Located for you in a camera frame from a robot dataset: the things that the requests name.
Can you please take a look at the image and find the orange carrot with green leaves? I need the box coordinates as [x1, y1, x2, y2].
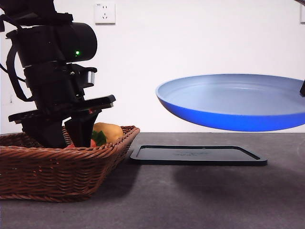
[65, 130, 107, 150]

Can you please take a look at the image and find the blue round plate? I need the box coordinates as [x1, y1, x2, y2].
[155, 73, 305, 132]

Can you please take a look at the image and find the yellow-brown potato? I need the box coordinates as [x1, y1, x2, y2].
[92, 122, 124, 144]

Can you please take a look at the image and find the brown woven wicker basket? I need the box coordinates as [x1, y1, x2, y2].
[0, 125, 141, 203]

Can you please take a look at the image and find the black rectangular tray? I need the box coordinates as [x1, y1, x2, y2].
[130, 145, 268, 167]

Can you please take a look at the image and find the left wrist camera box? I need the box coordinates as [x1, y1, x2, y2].
[68, 63, 98, 90]

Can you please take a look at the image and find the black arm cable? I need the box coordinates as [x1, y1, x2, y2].
[0, 14, 34, 102]

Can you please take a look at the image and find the white wall socket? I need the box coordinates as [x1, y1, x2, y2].
[95, 3, 116, 25]

